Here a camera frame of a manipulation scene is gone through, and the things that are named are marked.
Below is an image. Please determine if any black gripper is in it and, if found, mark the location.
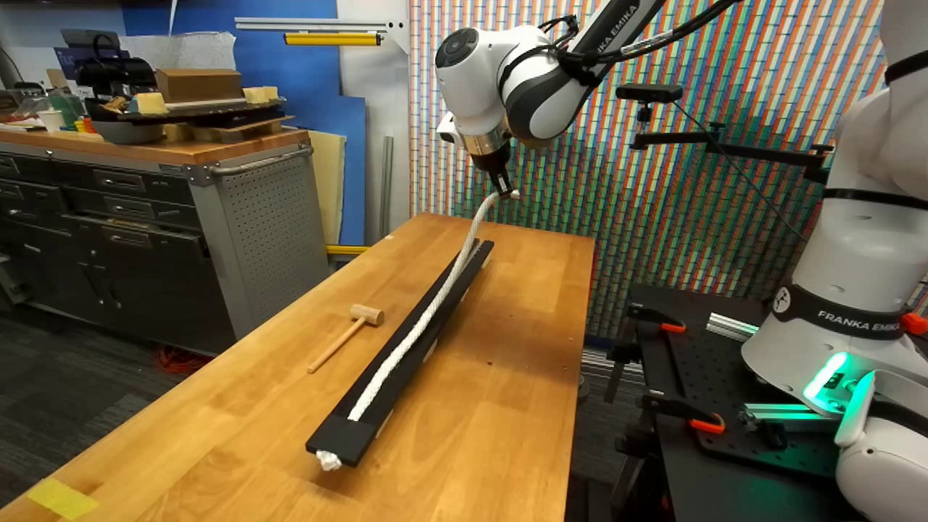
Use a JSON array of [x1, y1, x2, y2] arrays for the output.
[[475, 144, 518, 199]]

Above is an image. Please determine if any white rope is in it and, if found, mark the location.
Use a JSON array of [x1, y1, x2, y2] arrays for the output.
[[312, 187, 501, 475]]

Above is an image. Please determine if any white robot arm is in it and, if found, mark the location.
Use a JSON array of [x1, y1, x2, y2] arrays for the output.
[[434, 0, 928, 522]]

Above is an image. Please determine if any blue foam board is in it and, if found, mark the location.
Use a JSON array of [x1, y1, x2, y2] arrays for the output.
[[118, 0, 369, 244]]

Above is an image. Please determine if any yellow and silver level bar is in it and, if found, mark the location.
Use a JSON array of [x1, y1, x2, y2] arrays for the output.
[[235, 18, 408, 48]]

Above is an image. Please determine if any grey metal tool cabinet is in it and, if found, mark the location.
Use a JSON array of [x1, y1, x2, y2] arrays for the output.
[[0, 131, 328, 353]]

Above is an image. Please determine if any yellow tape square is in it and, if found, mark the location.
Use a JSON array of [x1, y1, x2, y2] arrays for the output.
[[25, 477, 99, 522]]

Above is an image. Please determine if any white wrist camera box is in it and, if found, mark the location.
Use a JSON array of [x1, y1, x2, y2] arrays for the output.
[[438, 113, 459, 141]]

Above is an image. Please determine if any black camera on stand arm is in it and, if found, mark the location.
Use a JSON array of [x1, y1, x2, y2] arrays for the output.
[[614, 83, 830, 182]]

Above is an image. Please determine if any orange handled clamp upper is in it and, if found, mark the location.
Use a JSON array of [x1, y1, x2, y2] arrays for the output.
[[627, 302, 688, 337]]

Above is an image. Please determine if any orange handled clamp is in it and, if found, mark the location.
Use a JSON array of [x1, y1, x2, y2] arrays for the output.
[[644, 388, 728, 438], [627, 302, 688, 337]]

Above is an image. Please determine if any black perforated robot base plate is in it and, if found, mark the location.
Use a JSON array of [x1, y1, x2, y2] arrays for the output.
[[628, 286, 865, 522]]

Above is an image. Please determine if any orange handled clamp lower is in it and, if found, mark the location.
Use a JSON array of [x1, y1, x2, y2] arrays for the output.
[[644, 388, 728, 438]]

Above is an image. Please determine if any long black slotted rail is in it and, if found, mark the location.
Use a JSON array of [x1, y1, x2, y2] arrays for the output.
[[305, 241, 493, 472]]

